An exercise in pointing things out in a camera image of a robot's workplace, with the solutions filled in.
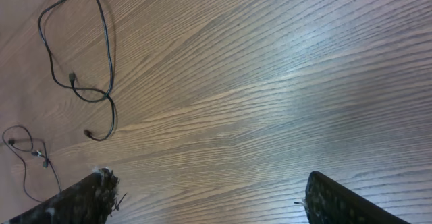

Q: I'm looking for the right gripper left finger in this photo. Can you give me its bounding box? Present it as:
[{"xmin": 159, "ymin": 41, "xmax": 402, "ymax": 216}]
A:
[{"xmin": 5, "ymin": 168, "xmax": 119, "ymax": 224}]

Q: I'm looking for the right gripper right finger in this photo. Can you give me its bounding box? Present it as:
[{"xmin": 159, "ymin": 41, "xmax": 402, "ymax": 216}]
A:
[{"xmin": 304, "ymin": 171, "xmax": 408, "ymax": 224}]

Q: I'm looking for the black usb cable long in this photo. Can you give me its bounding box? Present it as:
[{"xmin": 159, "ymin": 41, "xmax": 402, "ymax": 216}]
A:
[{"xmin": 37, "ymin": 0, "xmax": 116, "ymax": 142}]

